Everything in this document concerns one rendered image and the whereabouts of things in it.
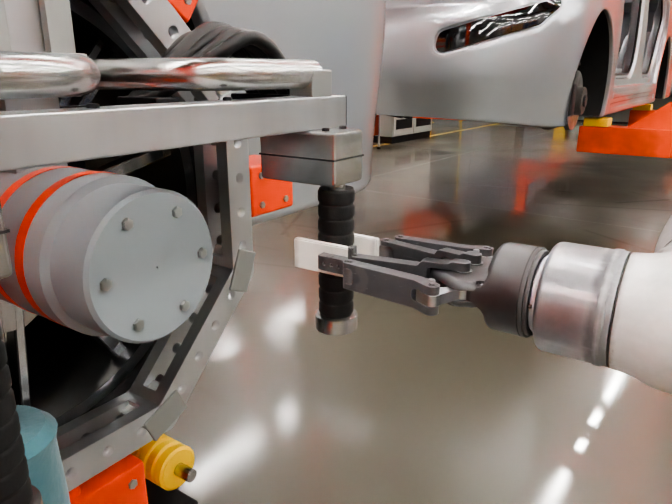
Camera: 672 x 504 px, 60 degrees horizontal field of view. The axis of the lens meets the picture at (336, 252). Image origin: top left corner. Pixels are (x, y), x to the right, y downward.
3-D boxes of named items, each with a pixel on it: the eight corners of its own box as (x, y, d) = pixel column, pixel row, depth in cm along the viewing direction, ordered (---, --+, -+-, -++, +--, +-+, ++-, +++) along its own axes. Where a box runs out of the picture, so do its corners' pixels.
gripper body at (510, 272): (522, 356, 44) (414, 327, 49) (552, 319, 51) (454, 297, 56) (532, 264, 42) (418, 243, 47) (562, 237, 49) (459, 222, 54)
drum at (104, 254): (92, 275, 66) (75, 151, 62) (226, 318, 54) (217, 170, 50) (-42, 316, 55) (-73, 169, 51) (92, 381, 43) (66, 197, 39)
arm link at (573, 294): (621, 342, 49) (549, 325, 52) (638, 238, 46) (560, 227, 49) (599, 389, 41) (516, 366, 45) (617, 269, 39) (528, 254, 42)
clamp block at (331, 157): (291, 171, 62) (290, 121, 60) (363, 180, 57) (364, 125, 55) (259, 178, 58) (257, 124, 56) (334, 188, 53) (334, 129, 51)
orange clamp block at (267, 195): (212, 211, 81) (255, 200, 88) (254, 218, 77) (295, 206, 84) (209, 161, 79) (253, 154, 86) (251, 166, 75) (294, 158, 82)
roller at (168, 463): (80, 411, 92) (75, 379, 91) (210, 482, 76) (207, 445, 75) (45, 429, 88) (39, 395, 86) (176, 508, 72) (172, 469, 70)
